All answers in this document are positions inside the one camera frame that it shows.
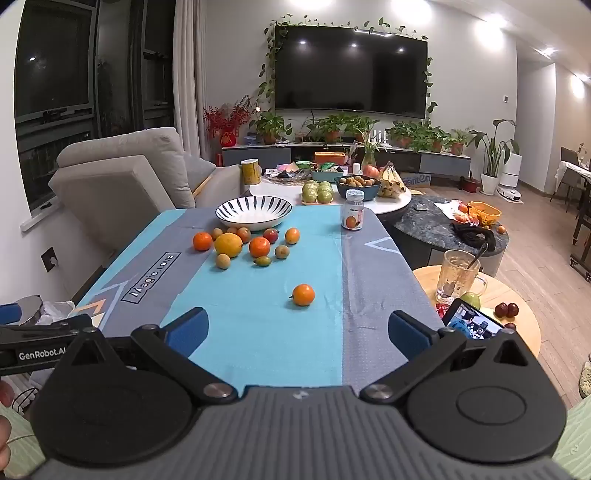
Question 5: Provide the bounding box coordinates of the black cloth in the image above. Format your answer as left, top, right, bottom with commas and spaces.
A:
451, 222, 496, 252

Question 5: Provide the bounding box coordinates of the grey television cabinet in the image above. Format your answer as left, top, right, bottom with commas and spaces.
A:
221, 141, 472, 178

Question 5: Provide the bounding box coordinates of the black wall television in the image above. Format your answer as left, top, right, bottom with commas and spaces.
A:
274, 24, 428, 120

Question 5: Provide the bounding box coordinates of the clear bottle with orange label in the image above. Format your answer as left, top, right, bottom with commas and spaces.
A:
342, 189, 366, 231

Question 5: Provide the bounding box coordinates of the metal spoon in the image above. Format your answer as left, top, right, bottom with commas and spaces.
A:
466, 242, 489, 273

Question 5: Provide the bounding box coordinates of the red berry plant in pot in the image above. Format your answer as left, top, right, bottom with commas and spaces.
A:
203, 95, 252, 148

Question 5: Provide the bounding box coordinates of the white round coffee table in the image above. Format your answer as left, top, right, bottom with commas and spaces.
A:
249, 173, 413, 215

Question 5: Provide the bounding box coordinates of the light green patterned cloth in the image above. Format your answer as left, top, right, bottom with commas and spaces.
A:
551, 401, 591, 480
0, 406, 49, 480

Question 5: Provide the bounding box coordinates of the beige sofa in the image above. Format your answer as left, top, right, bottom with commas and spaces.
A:
48, 127, 245, 252

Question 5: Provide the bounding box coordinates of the large yellow orange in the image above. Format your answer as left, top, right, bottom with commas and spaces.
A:
215, 233, 244, 258

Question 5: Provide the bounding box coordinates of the white paper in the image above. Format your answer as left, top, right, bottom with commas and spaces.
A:
431, 200, 467, 220

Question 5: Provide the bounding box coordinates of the tray of green apples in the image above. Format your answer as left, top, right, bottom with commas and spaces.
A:
301, 181, 335, 205

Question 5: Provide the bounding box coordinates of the yellow basket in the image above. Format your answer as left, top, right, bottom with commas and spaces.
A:
467, 202, 502, 226

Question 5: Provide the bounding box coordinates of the dark marble round table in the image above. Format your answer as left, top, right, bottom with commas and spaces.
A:
385, 195, 509, 278

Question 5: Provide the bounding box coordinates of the yellow can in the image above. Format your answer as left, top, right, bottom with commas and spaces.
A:
241, 159, 263, 186

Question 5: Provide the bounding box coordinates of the grey dining chair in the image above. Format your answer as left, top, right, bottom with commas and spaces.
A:
549, 147, 583, 204

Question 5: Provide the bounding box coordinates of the round grey metal object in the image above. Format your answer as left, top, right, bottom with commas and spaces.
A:
17, 296, 43, 325

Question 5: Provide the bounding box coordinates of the green potted plant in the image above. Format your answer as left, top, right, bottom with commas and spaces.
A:
307, 113, 356, 144
348, 115, 382, 143
418, 127, 451, 154
249, 111, 293, 145
387, 121, 423, 149
448, 128, 474, 157

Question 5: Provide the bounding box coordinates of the white curtain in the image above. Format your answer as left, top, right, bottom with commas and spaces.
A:
173, 0, 208, 160

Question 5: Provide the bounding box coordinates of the dark window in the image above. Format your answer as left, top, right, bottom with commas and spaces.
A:
14, 0, 176, 217

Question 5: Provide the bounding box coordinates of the glass vase with green plant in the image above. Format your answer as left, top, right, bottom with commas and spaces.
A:
355, 136, 389, 178

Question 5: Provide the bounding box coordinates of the green trailing vine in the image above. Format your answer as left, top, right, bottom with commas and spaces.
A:
257, 14, 438, 116

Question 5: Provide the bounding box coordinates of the dark wooden chair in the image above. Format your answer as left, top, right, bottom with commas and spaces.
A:
571, 203, 591, 283

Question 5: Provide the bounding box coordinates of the blue striped white bowl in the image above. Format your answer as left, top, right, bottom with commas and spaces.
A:
215, 196, 293, 232

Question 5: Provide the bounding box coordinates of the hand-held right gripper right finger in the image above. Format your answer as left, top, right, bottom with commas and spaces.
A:
359, 310, 539, 402

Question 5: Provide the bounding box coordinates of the person's left hand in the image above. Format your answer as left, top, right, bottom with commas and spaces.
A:
0, 382, 16, 468

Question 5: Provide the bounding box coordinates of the blue and grey table mat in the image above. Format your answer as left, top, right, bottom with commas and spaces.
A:
71, 204, 448, 398

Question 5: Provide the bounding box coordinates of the black phone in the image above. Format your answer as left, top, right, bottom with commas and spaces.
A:
441, 298, 505, 340

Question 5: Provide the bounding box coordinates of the teal basket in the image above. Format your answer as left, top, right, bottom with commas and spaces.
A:
310, 166, 345, 183

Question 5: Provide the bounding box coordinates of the grey cushion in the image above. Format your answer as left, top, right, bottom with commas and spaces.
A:
184, 152, 217, 195

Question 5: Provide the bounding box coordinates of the glass mug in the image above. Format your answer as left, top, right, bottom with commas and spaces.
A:
436, 249, 488, 305

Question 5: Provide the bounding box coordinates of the tall plant in white pot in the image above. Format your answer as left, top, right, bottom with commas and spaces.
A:
468, 119, 520, 197

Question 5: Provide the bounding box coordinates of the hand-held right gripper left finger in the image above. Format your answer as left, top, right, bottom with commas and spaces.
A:
55, 307, 238, 400

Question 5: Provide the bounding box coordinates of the wooden round side table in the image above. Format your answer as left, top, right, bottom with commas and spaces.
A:
412, 265, 541, 358

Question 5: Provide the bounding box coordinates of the white plastic bag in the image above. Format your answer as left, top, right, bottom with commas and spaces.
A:
34, 301, 77, 326

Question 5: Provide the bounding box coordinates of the bunch of bananas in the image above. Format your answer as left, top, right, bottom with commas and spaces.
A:
379, 161, 408, 199

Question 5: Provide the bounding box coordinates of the glass tray with snacks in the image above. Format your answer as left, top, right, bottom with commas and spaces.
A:
263, 168, 315, 185

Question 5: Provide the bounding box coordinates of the dark teal bowl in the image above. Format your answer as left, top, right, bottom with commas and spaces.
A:
335, 174, 383, 202

